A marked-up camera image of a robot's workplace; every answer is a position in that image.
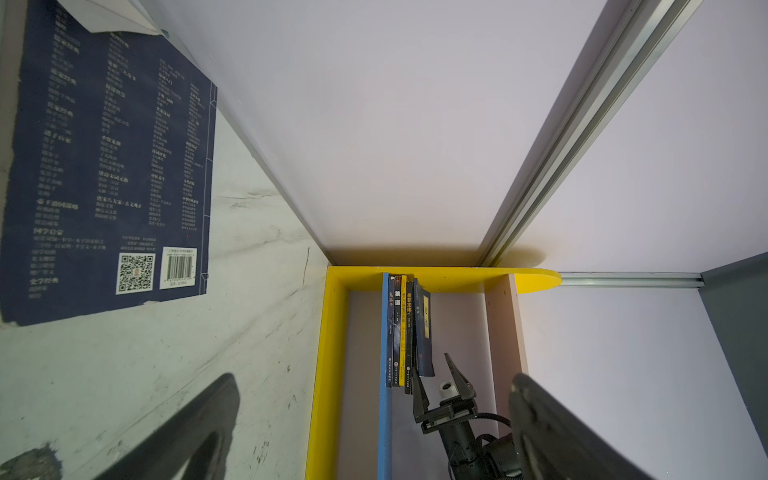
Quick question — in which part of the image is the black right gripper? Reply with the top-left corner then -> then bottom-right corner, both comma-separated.
411,353 -> 516,479

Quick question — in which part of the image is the yellow pink blue bookshelf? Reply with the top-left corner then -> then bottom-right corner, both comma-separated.
306,266 -> 562,479

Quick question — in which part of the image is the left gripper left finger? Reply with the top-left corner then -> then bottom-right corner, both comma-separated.
98,373 -> 240,479

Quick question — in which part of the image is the blue file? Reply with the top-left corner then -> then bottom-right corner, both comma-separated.
413,279 -> 435,377

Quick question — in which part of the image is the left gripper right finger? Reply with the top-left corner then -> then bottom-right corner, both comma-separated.
509,373 -> 649,479

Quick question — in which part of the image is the dark old man cover book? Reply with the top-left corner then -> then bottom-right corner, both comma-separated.
386,274 -> 395,388

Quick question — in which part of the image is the dark blue file underneath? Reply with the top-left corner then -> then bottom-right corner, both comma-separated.
1,1 -> 218,326

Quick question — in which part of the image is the black wolf cover book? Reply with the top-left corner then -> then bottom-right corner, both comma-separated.
392,275 -> 402,388

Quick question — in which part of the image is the yellow cartoon cover book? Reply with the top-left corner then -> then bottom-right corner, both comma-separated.
398,275 -> 408,387

